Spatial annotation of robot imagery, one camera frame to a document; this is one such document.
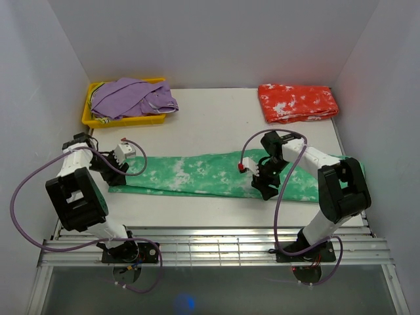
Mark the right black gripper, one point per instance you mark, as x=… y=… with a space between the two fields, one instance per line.
x=261 y=183

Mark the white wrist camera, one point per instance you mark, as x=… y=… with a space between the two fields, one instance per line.
x=124 y=151
x=247 y=164

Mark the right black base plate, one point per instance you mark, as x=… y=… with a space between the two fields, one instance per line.
x=323 y=253

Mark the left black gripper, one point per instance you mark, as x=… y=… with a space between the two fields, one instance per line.
x=114 y=178

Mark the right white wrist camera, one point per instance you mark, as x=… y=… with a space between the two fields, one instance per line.
x=247 y=164

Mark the yellow plastic bin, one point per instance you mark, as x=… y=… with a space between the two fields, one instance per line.
x=91 y=121

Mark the purple trousers in bin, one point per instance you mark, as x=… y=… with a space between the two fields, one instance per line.
x=129 y=97

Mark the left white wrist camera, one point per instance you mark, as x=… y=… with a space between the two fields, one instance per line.
x=124 y=151

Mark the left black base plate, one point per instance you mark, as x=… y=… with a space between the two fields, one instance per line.
x=146 y=253

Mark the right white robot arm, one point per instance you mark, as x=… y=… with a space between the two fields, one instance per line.
x=342 y=189

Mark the green tie-dye trousers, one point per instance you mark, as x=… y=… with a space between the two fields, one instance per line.
x=210 y=175

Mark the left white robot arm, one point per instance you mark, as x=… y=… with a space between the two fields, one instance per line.
x=78 y=201

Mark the aluminium rail frame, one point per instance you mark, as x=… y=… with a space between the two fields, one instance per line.
x=242 y=247

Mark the red tie-dye folded trousers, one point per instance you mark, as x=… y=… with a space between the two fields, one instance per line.
x=293 y=103

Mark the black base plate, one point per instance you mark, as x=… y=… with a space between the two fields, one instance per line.
x=323 y=253
x=146 y=253

